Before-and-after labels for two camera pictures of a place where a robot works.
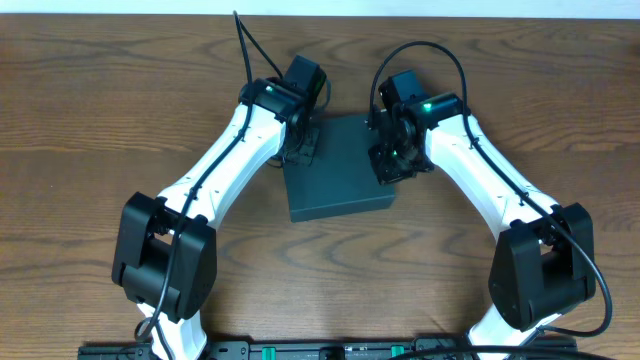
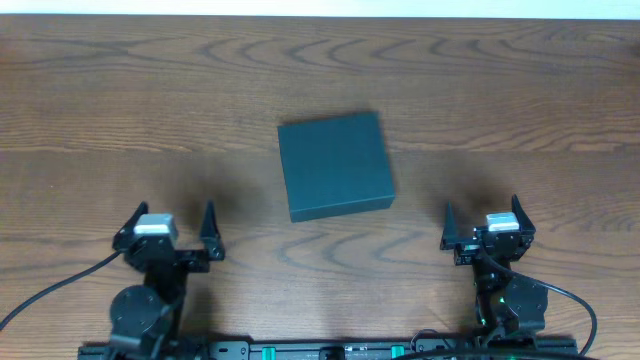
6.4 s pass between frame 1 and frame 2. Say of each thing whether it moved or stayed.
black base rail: stayed
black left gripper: moved
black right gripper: moved
